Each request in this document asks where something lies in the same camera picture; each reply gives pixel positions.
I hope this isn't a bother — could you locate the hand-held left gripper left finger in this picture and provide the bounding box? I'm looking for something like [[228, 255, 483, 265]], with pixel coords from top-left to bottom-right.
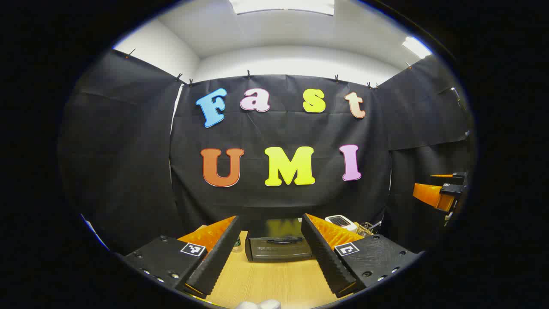
[[124, 215, 241, 299]]

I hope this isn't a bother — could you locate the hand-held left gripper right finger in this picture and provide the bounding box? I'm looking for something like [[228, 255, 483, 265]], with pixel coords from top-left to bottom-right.
[[301, 213, 425, 299]]

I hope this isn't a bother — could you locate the black electric oven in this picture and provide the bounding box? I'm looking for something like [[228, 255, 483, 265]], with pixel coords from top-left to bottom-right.
[[245, 218, 314, 263]]

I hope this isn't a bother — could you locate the white toaster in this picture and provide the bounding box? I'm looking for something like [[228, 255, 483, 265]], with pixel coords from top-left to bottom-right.
[[325, 215, 358, 232]]

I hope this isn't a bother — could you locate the ceiling light panel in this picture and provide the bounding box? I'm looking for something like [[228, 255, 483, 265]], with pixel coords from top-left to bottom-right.
[[402, 36, 432, 59], [229, 0, 335, 16]]

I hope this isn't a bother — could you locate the row of black cloth clips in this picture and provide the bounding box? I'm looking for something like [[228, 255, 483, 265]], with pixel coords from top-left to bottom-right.
[[124, 48, 413, 89]]

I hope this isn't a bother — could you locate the metal wire basket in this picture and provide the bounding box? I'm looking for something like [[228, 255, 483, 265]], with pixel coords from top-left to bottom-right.
[[356, 221, 381, 238]]

